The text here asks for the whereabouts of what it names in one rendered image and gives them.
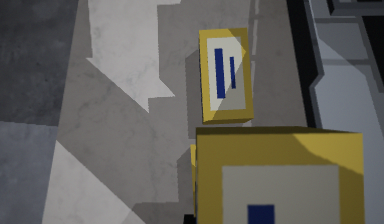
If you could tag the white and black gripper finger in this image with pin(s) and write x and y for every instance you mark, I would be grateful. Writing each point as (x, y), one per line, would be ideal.
(189, 219)

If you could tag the yellow butter carton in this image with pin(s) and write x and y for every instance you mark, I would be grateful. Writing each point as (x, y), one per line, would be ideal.
(279, 175)
(193, 164)
(225, 77)

